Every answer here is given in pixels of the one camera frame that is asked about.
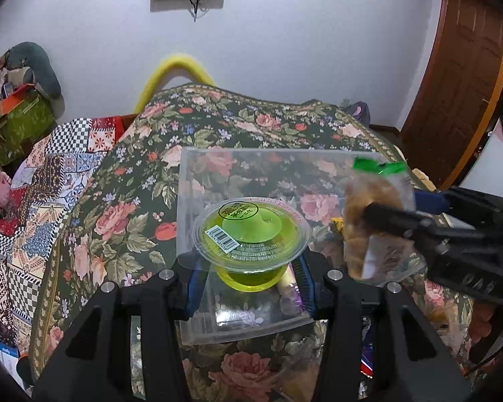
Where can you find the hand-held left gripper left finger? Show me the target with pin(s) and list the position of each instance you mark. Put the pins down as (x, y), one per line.
(194, 291)

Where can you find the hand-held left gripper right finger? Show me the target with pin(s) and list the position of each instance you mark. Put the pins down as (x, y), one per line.
(303, 282)

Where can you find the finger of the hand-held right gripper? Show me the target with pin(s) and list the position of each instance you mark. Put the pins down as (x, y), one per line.
(431, 202)
(392, 219)

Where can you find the clear cracker bag green top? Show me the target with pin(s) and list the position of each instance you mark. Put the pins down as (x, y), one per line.
(371, 188)

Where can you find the green jelly cup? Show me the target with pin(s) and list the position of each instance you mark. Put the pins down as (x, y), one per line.
(251, 234)

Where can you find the clear plastic container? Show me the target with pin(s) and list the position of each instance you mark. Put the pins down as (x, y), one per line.
(251, 171)

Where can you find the pale wrapped candy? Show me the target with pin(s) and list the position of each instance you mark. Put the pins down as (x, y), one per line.
(289, 291)

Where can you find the blue and red snack packet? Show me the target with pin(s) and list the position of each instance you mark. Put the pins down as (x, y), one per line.
(366, 358)

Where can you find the floral blanket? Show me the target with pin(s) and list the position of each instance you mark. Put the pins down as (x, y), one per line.
(121, 201)

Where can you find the wooden door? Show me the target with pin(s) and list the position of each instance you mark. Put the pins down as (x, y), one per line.
(457, 83)

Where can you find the patchwork quilt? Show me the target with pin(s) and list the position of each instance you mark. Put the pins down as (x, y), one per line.
(37, 201)

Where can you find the white and blue box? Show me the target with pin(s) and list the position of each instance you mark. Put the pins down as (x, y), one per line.
(8, 360)

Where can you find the green patterned box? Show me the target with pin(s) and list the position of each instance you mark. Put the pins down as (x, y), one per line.
(21, 123)

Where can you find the orange box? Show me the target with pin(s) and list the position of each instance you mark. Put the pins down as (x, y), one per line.
(14, 98)

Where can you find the grey plush toy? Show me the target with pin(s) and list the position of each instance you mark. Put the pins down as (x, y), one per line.
(40, 67)

